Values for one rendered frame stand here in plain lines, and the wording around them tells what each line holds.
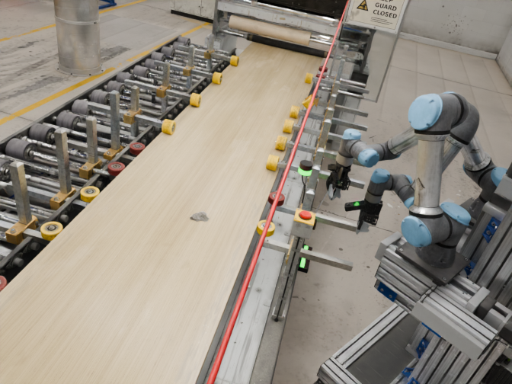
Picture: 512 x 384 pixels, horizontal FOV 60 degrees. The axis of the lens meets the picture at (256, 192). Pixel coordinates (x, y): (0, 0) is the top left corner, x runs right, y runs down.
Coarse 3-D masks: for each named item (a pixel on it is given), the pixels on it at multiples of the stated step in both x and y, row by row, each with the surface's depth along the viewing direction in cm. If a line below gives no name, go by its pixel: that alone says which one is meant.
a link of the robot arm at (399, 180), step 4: (392, 176) 200; (396, 176) 200; (400, 176) 201; (404, 176) 201; (408, 176) 202; (392, 180) 199; (396, 180) 199; (400, 180) 199; (404, 180) 198; (408, 180) 201; (392, 184) 199; (396, 184) 198; (400, 184) 197; (404, 184) 196; (392, 188) 200; (396, 188) 198; (396, 192) 198
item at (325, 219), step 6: (270, 204) 219; (276, 210) 220; (282, 210) 219; (288, 210) 219; (294, 210) 218; (318, 216) 217; (324, 216) 217; (330, 216) 218; (324, 222) 217; (330, 222) 217; (336, 222) 216; (342, 222) 216; (348, 222) 216; (342, 228) 217; (348, 228) 216; (354, 228) 215
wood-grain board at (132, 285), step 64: (256, 64) 382; (320, 64) 412; (192, 128) 264; (256, 128) 278; (128, 192) 202; (192, 192) 210; (256, 192) 218; (64, 256) 163; (128, 256) 168; (192, 256) 174; (0, 320) 137; (64, 320) 141; (128, 320) 145; (192, 320) 149
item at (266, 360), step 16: (320, 128) 342; (288, 240) 225; (304, 240) 226; (272, 304) 187; (288, 304) 188; (272, 320) 180; (272, 336) 173; (272, 352) 167; (256, 368) 160; (272, 368) 161
